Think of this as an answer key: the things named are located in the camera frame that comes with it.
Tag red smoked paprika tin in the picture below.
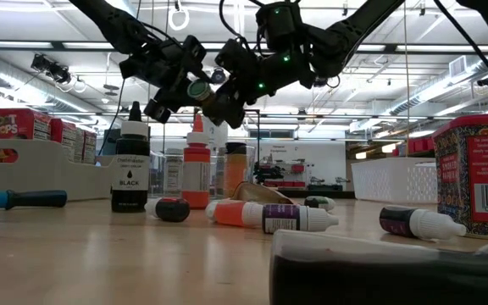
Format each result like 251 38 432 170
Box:
431 112 488 238

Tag spice jar gold lid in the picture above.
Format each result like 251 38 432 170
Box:
210 143 228 199

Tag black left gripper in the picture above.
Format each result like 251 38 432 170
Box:
119 35 214 125

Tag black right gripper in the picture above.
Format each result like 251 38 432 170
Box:
213 37 296 130

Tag dark tube red cap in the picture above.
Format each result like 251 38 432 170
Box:
269 230 488 305

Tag black overhead camera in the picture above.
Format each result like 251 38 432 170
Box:
209 67 227 85

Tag black food colour bottle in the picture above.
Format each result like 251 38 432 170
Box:
110 100 152 214

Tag white hanging ring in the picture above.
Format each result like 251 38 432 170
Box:
168 6 191 31

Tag white ceiling vent box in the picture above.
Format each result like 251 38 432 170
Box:
447 54 468 78

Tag orange dropper bottle white cap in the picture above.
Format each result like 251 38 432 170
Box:
212 199 266 230

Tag beige plastic organiser bin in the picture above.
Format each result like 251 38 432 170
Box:
0 137 117 203

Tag red storage bins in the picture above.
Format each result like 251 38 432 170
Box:
408 136 435 154

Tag clear plastic bin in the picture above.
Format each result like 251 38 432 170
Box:
149 141 258 200

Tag dark dropper bottle white cap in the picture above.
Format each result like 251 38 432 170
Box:
378 205 469 241

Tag pink cereal box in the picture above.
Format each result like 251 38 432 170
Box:
82 130 98 165

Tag orange food colour bottle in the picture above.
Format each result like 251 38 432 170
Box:
181 113 212 210

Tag red label dropper bottle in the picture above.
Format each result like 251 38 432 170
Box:
204 198 220 222
145 196 191 224

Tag black ceiling spotlight cluster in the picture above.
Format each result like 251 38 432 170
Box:
30 53 72 85

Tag orange brown snack packet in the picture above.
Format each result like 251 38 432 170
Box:
230 180 295 207

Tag dark tube teal cap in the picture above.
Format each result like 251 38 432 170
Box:
0 189 69 212

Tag background computer monitor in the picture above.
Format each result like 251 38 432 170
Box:
99 128 122 157

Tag white perforated plastic basket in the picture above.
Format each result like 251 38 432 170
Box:
351 157 439 204

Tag red Froot Loops cereal box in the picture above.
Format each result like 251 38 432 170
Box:
0 107 53 164
50 117 78 163

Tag orange spice jar black lid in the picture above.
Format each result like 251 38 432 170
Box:
225 141 248 199

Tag silver ventilation duct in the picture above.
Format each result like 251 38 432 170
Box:
0 49 109 114

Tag overhead rig light bar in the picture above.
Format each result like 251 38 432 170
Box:
0 40 488 54

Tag purple label dropper bottle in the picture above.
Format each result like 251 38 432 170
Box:
262 203 341 235

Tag spice jar white lid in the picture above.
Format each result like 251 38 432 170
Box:
163 147 185 199

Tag small green-capped bottle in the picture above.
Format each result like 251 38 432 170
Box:
303 195 337 213

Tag glass spice jar green lid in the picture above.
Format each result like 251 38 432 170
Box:
186 78 228 114

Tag white paper sign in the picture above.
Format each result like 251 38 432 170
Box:
203 116 230 149

